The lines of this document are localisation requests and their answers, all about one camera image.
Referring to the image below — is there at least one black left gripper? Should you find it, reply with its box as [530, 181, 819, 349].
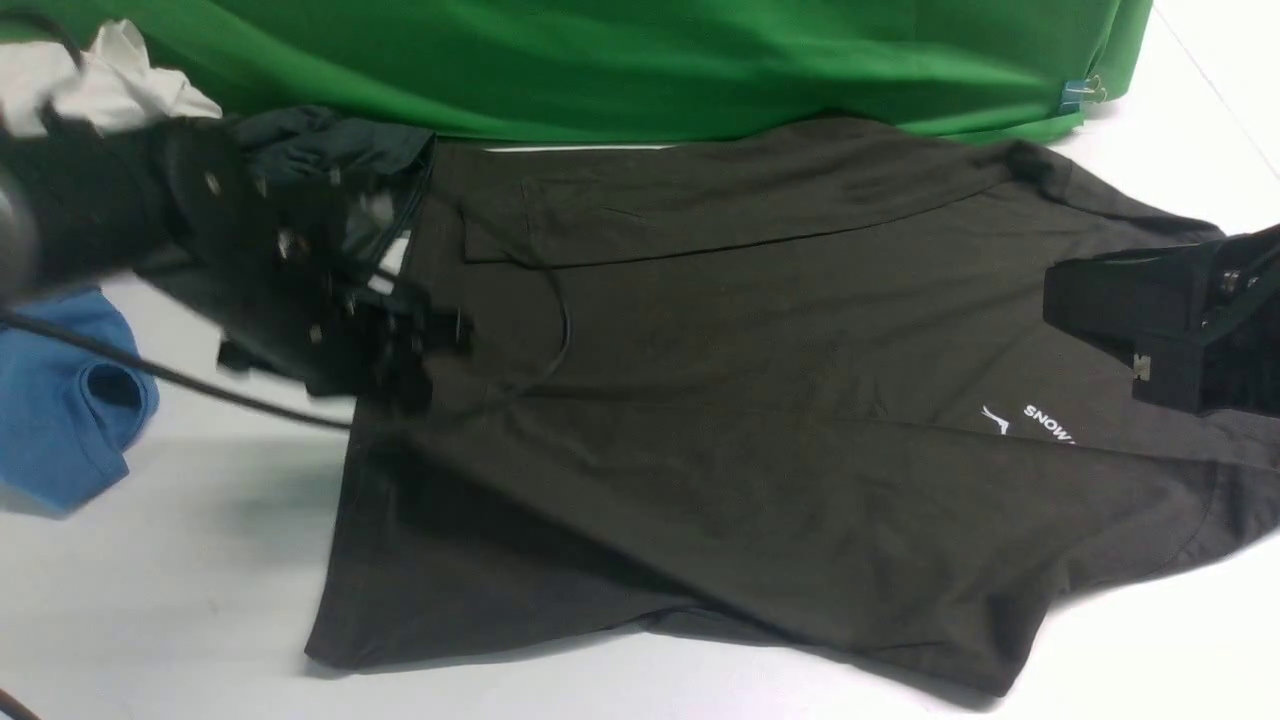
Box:
[160, 122, 474, 409]

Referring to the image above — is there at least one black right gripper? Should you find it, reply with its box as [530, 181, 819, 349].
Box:
[1042, 227, 1279, 416]

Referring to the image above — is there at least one dark gray long-sleeve top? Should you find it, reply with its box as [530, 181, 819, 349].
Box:
[305, 117, 1277, 696]

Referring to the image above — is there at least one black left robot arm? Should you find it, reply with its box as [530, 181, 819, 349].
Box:
[3, 120, 474, 409]

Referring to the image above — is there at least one dark teal crumpled garment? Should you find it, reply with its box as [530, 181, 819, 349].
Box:
[224, 105, 436, 191]

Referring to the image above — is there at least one blue binder clip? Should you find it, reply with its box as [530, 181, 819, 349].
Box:
[1059, 76, 1108, 115]

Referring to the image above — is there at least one green backdrop cloth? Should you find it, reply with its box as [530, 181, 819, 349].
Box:
[31, 1, 1152, 143]

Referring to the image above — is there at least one white crumpled garment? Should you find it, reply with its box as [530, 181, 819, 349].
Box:
[1, 19, 221, 137]

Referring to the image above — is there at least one blue crumpled garment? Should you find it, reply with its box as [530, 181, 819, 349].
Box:
[1, 325, 159, 515]

